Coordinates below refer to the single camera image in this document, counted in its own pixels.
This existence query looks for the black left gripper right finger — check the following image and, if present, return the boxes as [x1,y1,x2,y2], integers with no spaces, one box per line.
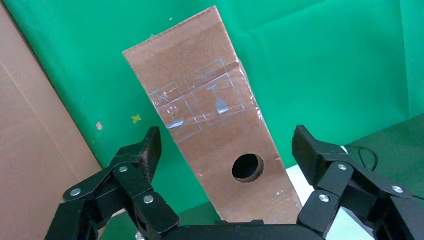
[291,124,424,240]

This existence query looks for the large open cardboard carton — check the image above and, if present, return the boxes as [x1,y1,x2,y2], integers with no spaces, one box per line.
[0,3,104,240]

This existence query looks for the thin black floor cable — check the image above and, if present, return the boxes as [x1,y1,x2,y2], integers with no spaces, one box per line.
[357,146,379,172]

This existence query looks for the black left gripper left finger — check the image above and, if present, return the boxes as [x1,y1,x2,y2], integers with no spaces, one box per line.
[44,125,180,240]

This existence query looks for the green table cloth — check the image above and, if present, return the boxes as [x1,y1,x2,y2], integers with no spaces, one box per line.
[3,0,424,215]

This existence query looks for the small taped cardboard box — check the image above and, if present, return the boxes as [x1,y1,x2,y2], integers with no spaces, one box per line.
[121,4,303,226]

